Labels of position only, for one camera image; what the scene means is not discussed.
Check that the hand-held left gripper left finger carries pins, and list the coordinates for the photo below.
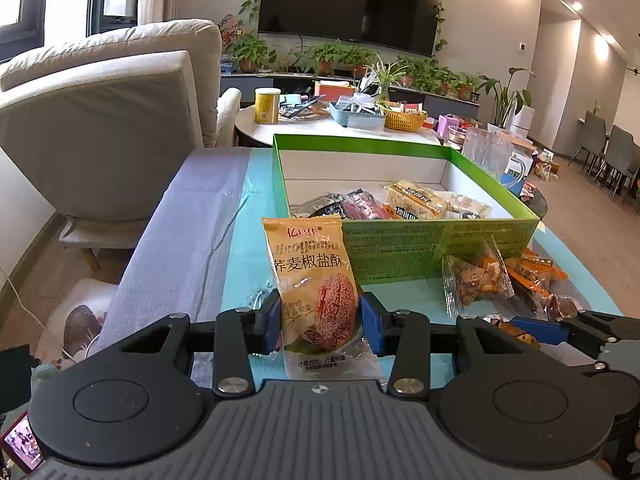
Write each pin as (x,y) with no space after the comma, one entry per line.
(269,322)

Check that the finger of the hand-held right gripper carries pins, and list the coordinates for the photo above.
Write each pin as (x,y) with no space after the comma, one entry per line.
(622,326)
(542,330)

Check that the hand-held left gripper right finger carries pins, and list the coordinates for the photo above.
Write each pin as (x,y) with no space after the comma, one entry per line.
(372,322)

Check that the clear packet of orange snacks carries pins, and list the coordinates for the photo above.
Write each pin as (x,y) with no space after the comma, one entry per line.
(532,270)

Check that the tan cracker snack packet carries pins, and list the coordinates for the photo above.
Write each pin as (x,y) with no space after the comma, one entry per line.
(312,280)

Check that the green cardboard box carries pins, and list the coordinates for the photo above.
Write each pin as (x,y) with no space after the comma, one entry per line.
(395,250)

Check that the pink purple snack packet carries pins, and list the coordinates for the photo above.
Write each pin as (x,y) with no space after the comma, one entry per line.
(362,205)

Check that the dark blue snack packet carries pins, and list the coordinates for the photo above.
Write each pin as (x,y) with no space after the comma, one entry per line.
(320,205)

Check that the yellow biscuit snack packet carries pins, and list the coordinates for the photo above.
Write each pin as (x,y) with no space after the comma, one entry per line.
(415,200)

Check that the dark brown snack packet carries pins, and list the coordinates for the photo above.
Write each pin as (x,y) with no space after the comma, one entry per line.
(560,306)

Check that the clear packet of brown nuts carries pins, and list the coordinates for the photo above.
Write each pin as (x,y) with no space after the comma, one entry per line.
(475,277)

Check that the dark round side table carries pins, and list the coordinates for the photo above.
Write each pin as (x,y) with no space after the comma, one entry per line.
(537,205)

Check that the grey table cloth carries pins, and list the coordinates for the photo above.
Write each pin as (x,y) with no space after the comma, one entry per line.
(175,230)

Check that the white blue cardboard box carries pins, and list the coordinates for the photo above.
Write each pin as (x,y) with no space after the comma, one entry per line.
(520,165)

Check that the grey dining chair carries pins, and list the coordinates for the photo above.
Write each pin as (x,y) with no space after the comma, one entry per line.
(622,157)
(590,140)

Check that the clear plastic pitcher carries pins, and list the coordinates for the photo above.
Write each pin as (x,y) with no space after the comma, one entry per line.
(487,155)

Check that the white round table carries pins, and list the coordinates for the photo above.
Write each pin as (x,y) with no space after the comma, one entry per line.
(310,127)

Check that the yellow woven basket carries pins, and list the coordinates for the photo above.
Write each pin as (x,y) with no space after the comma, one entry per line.
(404,121)

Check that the blue plastic tray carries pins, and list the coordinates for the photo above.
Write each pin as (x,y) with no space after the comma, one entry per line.
(357,119)

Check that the white humidifier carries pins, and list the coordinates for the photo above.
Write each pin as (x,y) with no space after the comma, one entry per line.
(522,120)

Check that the pink gift bag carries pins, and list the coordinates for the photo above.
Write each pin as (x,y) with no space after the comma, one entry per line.
(448,125)

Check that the yellow canister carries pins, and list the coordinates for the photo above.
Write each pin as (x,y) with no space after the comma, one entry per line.
(266,107)

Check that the bundle of dark utensils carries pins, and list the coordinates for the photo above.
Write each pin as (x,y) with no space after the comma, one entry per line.
(302,107)

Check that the tall leafy plant white pot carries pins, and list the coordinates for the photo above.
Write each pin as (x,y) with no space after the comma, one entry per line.
(505,95)

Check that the spider plant in glass vase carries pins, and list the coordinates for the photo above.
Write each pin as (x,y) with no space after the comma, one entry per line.
(385,77)

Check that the beige recliner armchair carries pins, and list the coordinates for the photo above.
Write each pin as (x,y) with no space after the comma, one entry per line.
(110,125)

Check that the row of potted plants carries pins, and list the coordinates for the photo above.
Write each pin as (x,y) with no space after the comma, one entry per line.
(450,81)

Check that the blue small boxes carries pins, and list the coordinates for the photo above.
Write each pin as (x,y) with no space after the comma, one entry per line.
(227,67)

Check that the wide green potted plant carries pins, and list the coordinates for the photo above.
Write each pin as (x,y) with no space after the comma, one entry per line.
(325,57)

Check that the green potted pothos plant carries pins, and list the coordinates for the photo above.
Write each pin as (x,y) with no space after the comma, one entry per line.
(250,52)

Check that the red smartphone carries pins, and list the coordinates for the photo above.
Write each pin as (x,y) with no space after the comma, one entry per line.
(20,442)

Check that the red flower arrangement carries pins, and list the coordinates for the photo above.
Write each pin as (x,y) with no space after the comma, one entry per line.
(230,35)

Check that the black television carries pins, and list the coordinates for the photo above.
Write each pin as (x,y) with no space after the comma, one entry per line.
(350,0)

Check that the large dark-framed window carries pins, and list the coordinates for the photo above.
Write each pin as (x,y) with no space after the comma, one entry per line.
(15,0)

